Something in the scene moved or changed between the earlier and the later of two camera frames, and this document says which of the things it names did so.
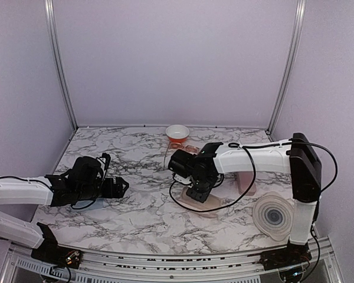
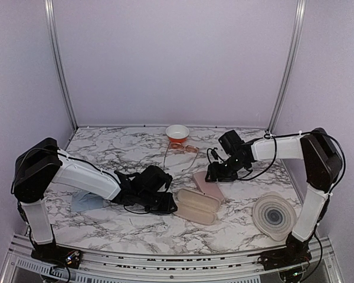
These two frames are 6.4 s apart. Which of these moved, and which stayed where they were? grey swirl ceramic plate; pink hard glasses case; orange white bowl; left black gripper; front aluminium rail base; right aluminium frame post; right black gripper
Moved: right black gripper; left black gripper; pink hard glasses case
Stayed: right aluminium frame post; grey swirl ceramic plate; front aluminium rail base; orange white bowl
